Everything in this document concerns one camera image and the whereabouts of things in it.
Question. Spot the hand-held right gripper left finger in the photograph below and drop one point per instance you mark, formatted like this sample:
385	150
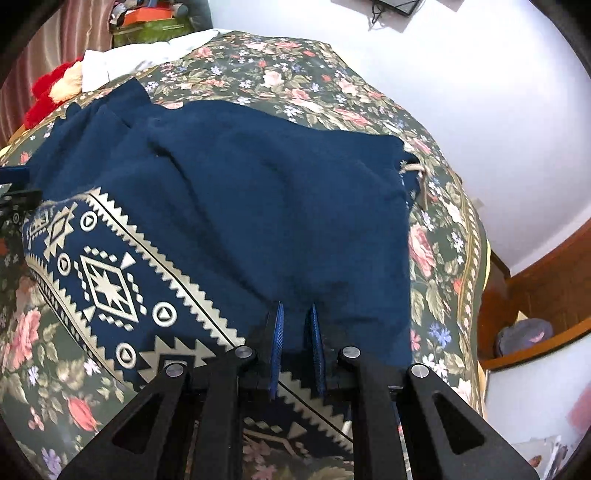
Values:
277	350

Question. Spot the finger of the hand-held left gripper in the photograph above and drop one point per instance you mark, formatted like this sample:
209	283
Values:
21	198
14	173

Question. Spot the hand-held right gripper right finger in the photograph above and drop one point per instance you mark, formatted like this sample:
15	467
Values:
317	350

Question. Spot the navy patterned garment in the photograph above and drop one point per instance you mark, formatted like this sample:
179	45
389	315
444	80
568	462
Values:
258	194

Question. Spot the red plush toy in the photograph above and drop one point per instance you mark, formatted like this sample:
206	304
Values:
48	90

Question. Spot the maroon curtain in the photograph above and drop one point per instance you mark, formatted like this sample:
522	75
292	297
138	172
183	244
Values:
55	50

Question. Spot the white sheet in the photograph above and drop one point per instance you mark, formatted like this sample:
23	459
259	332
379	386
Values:
143	53

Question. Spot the orange box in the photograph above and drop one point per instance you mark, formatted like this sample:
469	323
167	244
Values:
147	17

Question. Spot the wooden furniture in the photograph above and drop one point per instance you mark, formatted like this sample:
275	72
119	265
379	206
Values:
540	295

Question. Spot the grey cushion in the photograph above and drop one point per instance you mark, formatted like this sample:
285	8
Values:
194	11

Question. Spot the floral bedspread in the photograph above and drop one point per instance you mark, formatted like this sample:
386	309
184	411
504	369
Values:
332	87

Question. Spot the white wall socket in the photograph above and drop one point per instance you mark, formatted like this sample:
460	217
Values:
478	203

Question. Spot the black wall frame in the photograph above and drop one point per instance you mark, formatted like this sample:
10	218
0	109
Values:
395	7

